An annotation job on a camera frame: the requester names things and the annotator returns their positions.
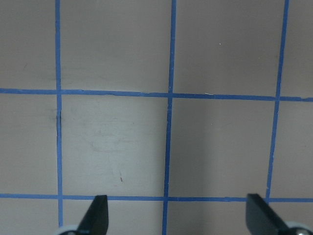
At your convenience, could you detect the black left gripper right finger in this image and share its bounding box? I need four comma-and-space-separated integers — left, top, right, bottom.
245, 193, 290, 235

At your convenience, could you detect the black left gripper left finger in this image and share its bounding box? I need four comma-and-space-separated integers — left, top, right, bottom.
76, 195, 109, 235

